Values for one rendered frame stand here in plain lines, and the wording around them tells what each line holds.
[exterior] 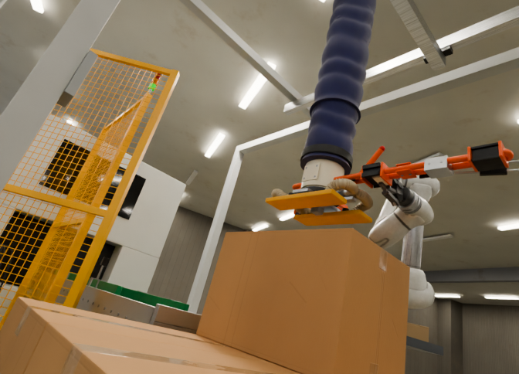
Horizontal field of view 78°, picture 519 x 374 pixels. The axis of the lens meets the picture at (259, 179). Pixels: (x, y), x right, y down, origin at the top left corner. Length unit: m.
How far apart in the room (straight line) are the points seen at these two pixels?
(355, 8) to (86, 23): 1.49
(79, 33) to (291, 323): 1.86
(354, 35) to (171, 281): 11.47
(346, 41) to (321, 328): 1.31
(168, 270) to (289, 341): 11.59
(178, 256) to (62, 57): 10.94
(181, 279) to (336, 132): 11.48
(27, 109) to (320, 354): 1.69
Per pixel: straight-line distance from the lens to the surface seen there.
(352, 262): 0.97
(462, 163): 1.19
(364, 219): 1.35
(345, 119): 1.47
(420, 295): 1.97
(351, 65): 1.65
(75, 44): 2.18
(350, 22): 1.86
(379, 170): 1.23
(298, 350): 1.00
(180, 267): 12.59
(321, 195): 1.19
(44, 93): 2.02
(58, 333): 0.65
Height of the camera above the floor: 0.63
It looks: 24 degrees up
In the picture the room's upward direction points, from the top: 15 degrees clockwise
